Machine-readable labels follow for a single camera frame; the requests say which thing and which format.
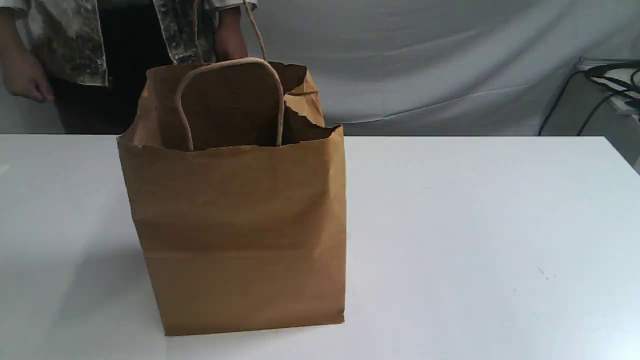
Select person's right hand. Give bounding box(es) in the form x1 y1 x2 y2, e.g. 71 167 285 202
1 47 55 103

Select person's left hand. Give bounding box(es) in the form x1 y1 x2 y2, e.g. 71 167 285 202
214 37 249 63

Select brown paper bag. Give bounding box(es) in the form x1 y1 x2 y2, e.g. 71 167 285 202
116 0 347 337

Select person's right forearm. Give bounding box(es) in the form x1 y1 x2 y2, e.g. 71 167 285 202
0 7 25 59

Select grey side table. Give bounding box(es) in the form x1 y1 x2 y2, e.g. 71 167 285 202
537 58 640 172

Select black cables at right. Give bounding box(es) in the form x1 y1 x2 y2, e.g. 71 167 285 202
538 62 640 137

